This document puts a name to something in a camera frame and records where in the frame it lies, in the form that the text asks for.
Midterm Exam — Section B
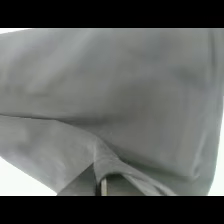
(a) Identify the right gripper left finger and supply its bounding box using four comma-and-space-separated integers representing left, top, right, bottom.
95, 177, 103, 197

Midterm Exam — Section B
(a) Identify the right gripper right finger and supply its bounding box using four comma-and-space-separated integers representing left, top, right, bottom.
101, 177, 109, 197

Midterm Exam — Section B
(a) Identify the black T-shirt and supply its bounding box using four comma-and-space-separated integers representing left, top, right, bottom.
0, 27, 224, 197

